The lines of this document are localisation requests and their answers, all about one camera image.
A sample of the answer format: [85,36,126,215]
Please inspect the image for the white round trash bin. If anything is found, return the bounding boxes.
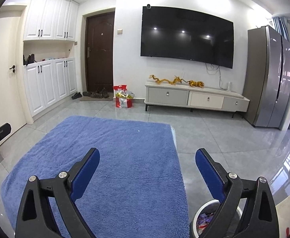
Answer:
[190,199,243,237]

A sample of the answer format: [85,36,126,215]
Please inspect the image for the blue fluffy rug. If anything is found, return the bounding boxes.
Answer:
[1,115,189,237]

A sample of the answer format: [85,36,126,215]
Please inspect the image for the shoes by door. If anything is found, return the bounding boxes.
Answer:
[71,88,109,100]

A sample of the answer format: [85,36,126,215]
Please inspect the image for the silver double-door refrigerator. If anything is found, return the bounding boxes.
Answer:
[243,25,290,129]

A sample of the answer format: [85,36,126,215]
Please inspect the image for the white router on cabinet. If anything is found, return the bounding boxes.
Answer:
[227,82,232,91]

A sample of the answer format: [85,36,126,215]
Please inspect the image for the white shoe cabinet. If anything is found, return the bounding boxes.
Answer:
[23,0,79,116]

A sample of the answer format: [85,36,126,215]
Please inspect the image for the golden dragon ornament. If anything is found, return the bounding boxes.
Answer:
[149,75,205,88]

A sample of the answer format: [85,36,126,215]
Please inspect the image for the red white gift bag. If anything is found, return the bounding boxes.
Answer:
[113,85,135,108]

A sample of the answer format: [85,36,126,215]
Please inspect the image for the white grey TV cabinet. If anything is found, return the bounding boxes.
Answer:
[144,81,249,113]

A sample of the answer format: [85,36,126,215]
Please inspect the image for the dark brown entrance door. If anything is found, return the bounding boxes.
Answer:
[85,11,115,92]

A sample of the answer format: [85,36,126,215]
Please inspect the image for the large black wall television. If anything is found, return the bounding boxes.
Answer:
[140,5,234,69]

